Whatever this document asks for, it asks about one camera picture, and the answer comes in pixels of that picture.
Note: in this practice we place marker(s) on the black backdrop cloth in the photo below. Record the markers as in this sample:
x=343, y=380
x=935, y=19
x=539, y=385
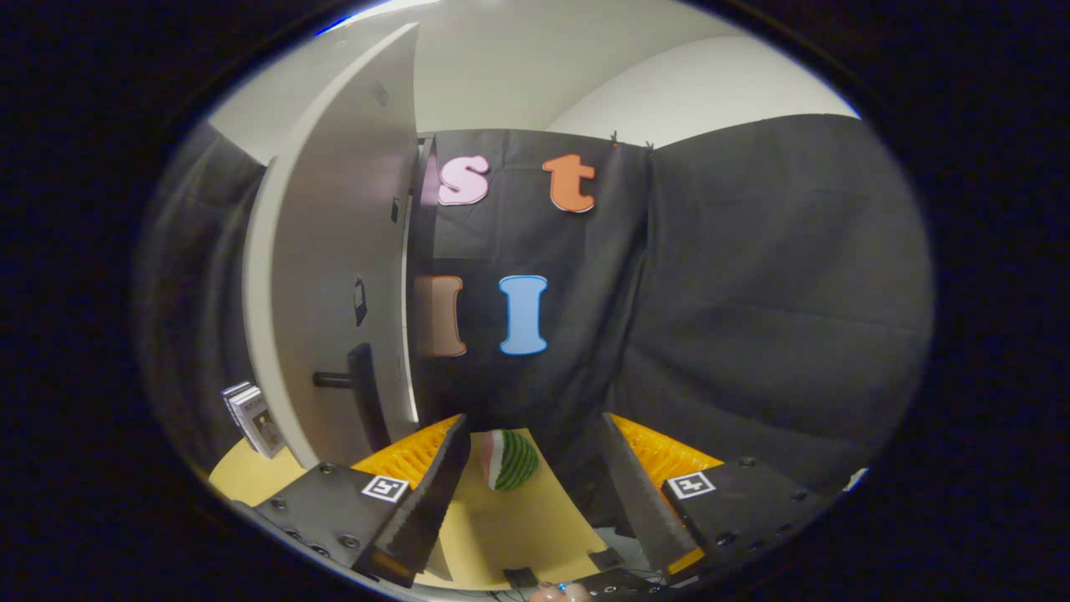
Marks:
x=752, y=293

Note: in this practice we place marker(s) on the grey cover book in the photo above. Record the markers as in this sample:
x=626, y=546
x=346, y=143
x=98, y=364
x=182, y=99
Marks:
x=266, y=426

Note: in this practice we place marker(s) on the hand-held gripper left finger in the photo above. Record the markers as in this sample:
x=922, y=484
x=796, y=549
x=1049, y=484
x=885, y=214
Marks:
x=435, y=493

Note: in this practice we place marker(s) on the small black block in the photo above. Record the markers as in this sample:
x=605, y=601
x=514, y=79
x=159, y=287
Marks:
x=606, y=558
x=521, y=577

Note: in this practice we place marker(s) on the white shoe cabinet door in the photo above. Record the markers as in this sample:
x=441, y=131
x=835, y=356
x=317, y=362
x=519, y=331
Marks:
x=334, y=209

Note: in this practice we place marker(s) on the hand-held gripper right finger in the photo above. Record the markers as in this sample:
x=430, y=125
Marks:
x=635, y=493

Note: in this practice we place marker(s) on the watermelon slice toy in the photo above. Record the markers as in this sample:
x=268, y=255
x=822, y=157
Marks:
x=512, y=460

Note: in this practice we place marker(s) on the blue cover book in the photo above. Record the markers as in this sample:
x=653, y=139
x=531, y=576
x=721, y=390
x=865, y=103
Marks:
x=230, y=395

